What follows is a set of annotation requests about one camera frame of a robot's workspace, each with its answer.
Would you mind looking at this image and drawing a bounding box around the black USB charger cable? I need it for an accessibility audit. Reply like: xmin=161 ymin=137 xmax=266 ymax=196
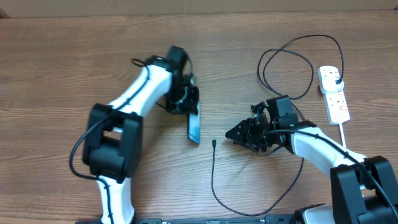
xmin=211 ymin=34 xmax=345 ymax=217

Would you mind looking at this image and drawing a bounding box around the blue Galaxy smartphone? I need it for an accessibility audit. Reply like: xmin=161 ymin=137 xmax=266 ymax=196
xmin=187 ymin=102 xmax=200 ymax=145

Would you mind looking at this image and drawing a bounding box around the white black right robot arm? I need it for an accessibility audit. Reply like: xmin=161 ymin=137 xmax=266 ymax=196
xmin=225 ymin=96 xmax=397 ymax=224

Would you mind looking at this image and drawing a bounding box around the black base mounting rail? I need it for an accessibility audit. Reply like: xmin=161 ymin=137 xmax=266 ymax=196
xmin=74 ymin=213 xmax=299 ymax=224

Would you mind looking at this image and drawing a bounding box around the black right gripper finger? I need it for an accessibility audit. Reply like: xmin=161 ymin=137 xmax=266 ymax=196
xmin=225 ymin=118 xmax=252 ymax=142
xmin=233 ymin=141 xmax=260 ymax=152

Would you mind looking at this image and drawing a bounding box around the white power strip cord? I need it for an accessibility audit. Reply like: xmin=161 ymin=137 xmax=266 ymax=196
xmin=338 ymin=123 xmax=348 ymax=150

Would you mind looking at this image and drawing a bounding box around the white charger plug adapter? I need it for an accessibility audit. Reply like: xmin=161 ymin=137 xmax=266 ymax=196
xmin=320 ymin=76 xmax=345 ymax=94

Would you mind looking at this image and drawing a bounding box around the white power strip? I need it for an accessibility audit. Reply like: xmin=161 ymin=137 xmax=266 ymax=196
xmin=318 ymin=65 xmax=350 ymax=125

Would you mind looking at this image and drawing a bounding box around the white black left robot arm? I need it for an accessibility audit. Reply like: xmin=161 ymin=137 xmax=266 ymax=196
xmin=69 ymin=45 xmax=200 ymax=223

